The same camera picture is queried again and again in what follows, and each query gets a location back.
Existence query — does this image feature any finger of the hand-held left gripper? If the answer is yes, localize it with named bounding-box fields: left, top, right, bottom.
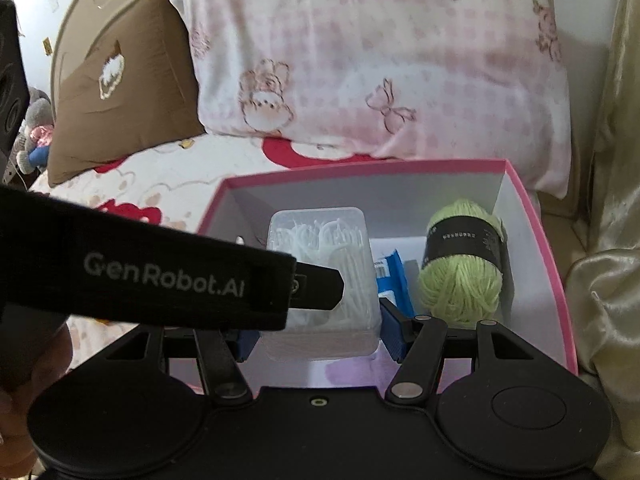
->
left=290, top=259, right=346, bottom=312

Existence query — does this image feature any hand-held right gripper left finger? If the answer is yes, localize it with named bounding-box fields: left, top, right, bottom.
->
left=75, top=327, right=261, bottom=405

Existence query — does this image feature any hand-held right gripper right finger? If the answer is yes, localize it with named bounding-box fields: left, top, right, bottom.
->
left=379, top=297, right=576, bottom=406

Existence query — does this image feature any clear floss pick box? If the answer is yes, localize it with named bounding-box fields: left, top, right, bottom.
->
left=260, top=206, right=382, bottom=361

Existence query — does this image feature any blue wipes packet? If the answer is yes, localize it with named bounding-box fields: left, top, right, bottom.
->
left=372, top=250, right=416, bottom=321

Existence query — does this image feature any green yarn ball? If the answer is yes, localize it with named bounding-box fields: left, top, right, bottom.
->
left=417, top=199, right=513, bottom=331

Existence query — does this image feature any pink cardboard box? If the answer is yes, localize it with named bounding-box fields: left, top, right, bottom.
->
left=192, top=158, right=580, bottom=396

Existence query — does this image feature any person's left hand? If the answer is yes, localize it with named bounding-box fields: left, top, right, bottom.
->
left=0, top=310, right=71, bottom=480

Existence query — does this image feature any brown pillow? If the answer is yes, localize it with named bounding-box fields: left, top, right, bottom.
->
left=46, top=0, right=207, bottom=186

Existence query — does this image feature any grey plush toy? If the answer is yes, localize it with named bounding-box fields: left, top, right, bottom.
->
left=14, top=86, right=55, bottom=173

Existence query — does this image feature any pink checked pillow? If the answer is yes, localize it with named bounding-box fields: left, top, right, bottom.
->
left=167, top=0, right=573, bottom=200

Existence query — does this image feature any beige bed headboard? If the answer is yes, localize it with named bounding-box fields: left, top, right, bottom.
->
left=50, top=0, right=188, bottom=126

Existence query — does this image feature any golden satin curtain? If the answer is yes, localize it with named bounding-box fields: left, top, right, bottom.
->
left=530, top=0, right=640, bottom=480

